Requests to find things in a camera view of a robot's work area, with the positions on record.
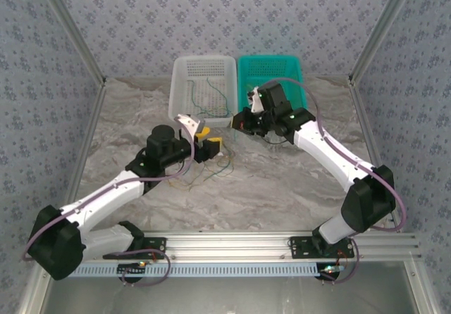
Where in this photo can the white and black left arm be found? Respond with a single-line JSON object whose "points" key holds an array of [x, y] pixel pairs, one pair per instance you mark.
{"points": [[105, 194]]}

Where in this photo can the teal plastic mesh basket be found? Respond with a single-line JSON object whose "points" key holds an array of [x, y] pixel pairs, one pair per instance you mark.
{"points": [[275, 67]]}

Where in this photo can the white plastic mesh basket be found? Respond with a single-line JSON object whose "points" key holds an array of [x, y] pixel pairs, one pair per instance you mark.
{"points": [[215, 67]]}

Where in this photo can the small controller board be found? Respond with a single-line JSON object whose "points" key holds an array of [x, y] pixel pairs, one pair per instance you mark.
{"points": [[132, 270], [331, 271]]}

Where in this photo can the grey metal base panel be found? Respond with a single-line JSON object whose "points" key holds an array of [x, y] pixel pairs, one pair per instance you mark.
{"points": [[229, 296]]}

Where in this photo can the aluminium side rail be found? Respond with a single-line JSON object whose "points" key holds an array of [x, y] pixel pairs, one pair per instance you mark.
{"points": [[366, 127], [89, 127]]}

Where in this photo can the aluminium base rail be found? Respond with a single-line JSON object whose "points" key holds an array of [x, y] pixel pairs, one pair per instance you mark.
{"points": [[229, 243]]}

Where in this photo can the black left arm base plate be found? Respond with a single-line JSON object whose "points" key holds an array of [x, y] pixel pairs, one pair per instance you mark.
{"points": [[155, 243]]}

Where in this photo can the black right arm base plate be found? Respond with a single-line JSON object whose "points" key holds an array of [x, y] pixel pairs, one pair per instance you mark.
{"points": [[299, 249]]}

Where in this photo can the aluminium corner post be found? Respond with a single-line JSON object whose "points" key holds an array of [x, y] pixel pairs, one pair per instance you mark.
{"points": [[74, 29], [381, 29]]}

